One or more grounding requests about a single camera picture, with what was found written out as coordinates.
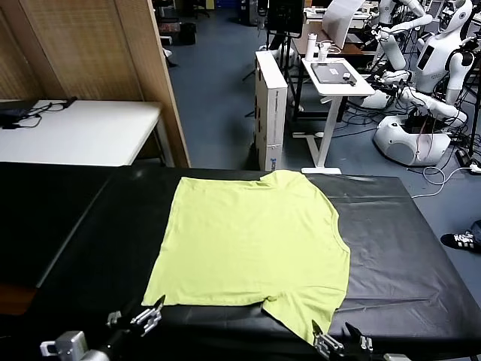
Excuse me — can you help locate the white floor cable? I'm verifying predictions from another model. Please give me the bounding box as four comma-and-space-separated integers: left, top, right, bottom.
411, 160, 481, 199

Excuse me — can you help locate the lime green t-shirt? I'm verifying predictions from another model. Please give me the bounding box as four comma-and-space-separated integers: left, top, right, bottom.
141, 169, 352, 345

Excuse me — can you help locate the white folding table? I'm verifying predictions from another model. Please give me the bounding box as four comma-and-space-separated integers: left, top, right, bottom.
0, 99, 176, 168

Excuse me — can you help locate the grey closed laptop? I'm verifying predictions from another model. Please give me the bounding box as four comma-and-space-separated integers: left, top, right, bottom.
310, 62, 358, 84

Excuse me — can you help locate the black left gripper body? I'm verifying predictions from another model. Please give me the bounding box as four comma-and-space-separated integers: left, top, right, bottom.
104, 321, 147, 353

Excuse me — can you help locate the white humanoid robot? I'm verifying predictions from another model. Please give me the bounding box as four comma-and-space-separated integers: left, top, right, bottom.
360, 0, 476, 167

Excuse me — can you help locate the wooden partition screen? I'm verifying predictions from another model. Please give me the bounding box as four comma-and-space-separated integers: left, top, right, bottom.
0, 0, 192, 168

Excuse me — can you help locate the black cable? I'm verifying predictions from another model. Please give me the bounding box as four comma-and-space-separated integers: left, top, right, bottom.
14, 96, 78, 129

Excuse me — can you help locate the black flat device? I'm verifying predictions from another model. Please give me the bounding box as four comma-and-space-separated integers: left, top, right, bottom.
0, 108, 24, 131

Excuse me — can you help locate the tall white cardboard box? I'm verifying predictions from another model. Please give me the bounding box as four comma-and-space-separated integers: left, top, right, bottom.
254, 50, 289, 172

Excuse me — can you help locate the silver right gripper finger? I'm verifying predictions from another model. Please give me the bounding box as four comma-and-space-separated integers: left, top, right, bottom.
310, 319, 345, 357
344, 321, 374, 353

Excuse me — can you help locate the white curved board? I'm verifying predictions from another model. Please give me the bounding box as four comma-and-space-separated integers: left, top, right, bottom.
322, 0, 365, 48

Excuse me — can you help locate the black monitor on stand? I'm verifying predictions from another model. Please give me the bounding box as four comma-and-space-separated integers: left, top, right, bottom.
265, 0, 304, 39

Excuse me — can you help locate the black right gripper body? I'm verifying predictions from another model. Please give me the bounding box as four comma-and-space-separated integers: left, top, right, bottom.
330, 344, 380, 361

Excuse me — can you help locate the brown wooden desk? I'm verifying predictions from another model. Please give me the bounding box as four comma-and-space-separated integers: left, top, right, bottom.
292, 18, 380, 58

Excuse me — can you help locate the white bottle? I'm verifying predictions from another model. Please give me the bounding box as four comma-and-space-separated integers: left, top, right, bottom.
304, 32, 318, 62

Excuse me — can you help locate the black white sneaker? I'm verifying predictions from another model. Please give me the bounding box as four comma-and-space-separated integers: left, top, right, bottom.
440, 229, 481, 253

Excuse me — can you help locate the white standing desk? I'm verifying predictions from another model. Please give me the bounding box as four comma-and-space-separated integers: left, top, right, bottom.
292, 56, 377, 175

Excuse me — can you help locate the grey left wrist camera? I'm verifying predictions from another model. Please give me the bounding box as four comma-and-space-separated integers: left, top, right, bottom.
40, 330, 88, 357

